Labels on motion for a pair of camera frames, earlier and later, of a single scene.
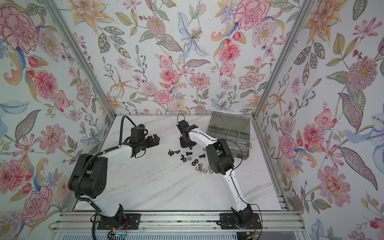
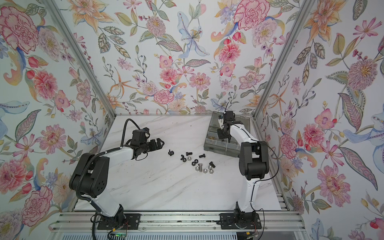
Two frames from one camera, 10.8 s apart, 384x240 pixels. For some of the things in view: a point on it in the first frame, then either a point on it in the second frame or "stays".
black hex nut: [195, 161] stays
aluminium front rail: [271, 221] stays
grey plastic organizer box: [234, 128] stays
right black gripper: [182, 144] to [221, 136]
